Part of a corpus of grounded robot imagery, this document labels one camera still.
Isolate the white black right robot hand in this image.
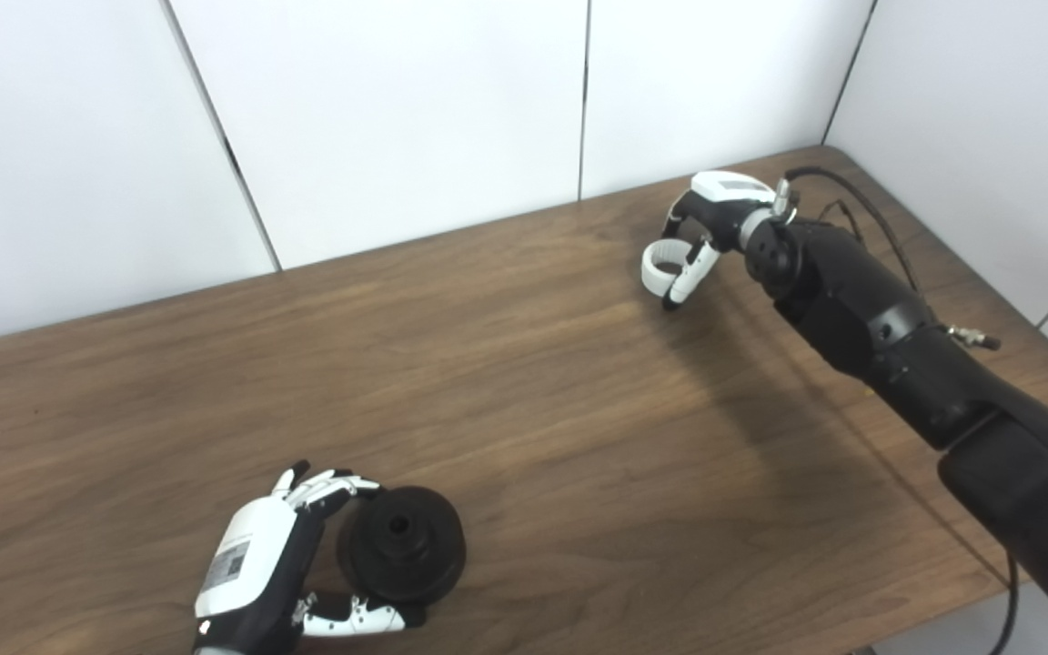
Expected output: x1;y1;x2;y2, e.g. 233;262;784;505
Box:
660;170;800;312

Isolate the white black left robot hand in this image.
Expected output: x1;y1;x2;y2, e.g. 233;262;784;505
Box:
193;459;425;655

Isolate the white toothed ring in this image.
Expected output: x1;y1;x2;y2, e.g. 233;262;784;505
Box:
640;237;711;297

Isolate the round black stepped part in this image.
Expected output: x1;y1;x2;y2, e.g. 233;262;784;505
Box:
338;486;468;606

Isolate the silver right forearm connector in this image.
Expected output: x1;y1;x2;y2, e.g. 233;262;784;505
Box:
947;326;1003;352

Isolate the thin right arm wire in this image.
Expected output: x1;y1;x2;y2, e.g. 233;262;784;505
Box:
820;198;863;245

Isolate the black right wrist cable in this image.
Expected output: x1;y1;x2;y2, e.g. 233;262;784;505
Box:
774;166;1021;655

